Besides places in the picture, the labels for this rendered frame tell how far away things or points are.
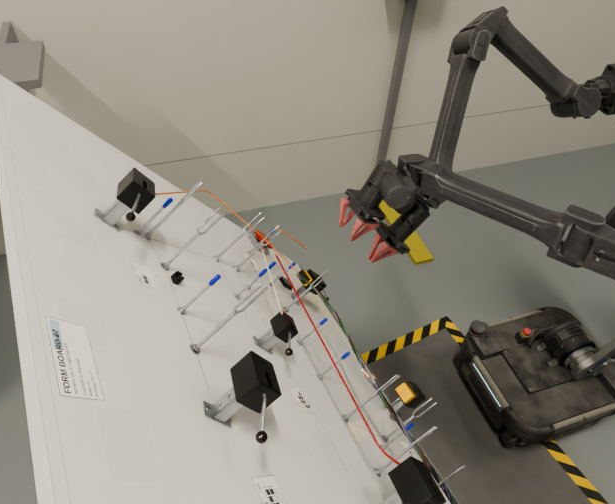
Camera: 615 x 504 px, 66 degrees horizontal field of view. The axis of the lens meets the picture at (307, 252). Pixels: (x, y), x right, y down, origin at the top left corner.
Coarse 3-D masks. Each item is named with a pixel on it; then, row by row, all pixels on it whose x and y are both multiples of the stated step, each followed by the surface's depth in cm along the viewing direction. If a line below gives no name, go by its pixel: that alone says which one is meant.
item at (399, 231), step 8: (400, 216) 127; (384, 224) 130; (392, 224) 128; (400, 224) 126; (408, 224) 125; (392, 232) 127; (400, 232) 126; (408, 232) 126; (392, 240) 126; (400, 240) 127; (400, 248) 125; (408, 248) 128
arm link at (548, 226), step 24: (408, 168) 108; (432, 168) 106; (432, 192) 107; (456, 192) 103; (480, 192) 100; (504, 216) 97; (528, 216) 94; (552, 216) 93; (576, 216) 88; (600, 216) 88; (552, 240) 93
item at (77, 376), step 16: (48, 320) 49; (64, 320) 51; (48, 336) 47; (64, 336) 49; (80, 336) 51; (64, 352) 48; (80, 352) 49; (64, 368) 46; (80, 368) 48; (96, 368) 49; (64, 384) 45; (80, 384) 46; (96, 384) 48
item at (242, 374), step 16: (240, 368) 59; (256, 368) 57; (272, 368) 61; (240, 384) 57; (256, 384) 56; (272, 384) 58; (224, 400) 59; (240, 400) 56; (256, 400) 57; (272, 400) 58; (208, 416) 58; (224, 416) 60
